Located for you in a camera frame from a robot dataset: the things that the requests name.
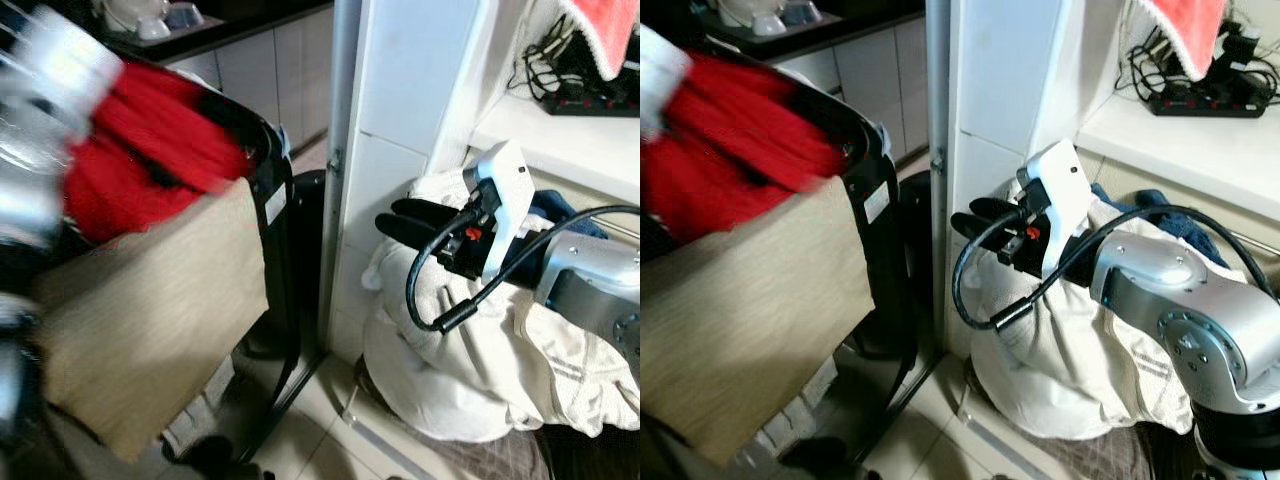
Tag cream white garment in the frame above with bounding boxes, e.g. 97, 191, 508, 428
360, 170, 641, 443
965, 170, 1251, 441

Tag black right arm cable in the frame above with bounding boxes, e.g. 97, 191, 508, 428
952, 205, 1280, 331
405, 205, 641, 333

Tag tangled black power cords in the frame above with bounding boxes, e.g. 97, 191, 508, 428
510, 15, 601, 101
1120, 20, 1276, 101

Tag silver metal door frame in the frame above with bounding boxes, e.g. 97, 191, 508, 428
318, 0, 363, 351
925, 0, 953, 351

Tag red knitted garment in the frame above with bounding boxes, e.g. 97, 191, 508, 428
62, 62, 253, 246
640, 50, 851, 246

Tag black power strip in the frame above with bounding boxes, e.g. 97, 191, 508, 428
540, 85, 641, 118
1148, 85, 1273, 118

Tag coral orange towel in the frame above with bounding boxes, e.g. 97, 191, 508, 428
558, 0, 641, 81
1145, 0, 1229, 83

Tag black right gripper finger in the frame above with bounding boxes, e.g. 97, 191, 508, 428
376, 213, 446, 251
968, 197, 1026, 221
392, 198, 466, 226
951, 211, 1006, 246

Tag grey kitchen cabinet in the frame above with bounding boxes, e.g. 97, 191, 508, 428
100, 0, 336, 151
700, 0, 931, 161

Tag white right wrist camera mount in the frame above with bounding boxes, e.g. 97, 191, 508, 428
465, 140, 536, 281
1015, 140, 1093, 281

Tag white ledge shelf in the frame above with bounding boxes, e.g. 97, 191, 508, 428
1075, 95, 1280, 226
470, 90, 641, 206

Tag dark blue garment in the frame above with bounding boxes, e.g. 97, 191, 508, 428
1090, 182, 1236, 271
500, 190, 611, 291

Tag white cabinet side panel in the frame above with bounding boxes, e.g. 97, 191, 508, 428
330, 0, 531, 361
945, 0, 1131, 356

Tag beige black-framed laundry hamper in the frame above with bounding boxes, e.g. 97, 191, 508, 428
30, 40, 301, 466
640, 45, 936, 469

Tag white bowl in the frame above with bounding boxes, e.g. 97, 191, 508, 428
715, 0, 786, 36
100, 0, 171, 41

